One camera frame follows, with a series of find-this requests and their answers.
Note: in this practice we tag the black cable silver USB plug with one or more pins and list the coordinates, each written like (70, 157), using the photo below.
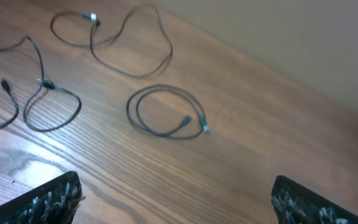
(90, 16)

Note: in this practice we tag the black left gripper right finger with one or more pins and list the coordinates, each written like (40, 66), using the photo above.
(294, 203)

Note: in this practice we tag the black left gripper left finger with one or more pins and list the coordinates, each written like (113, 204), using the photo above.
(53, 202)

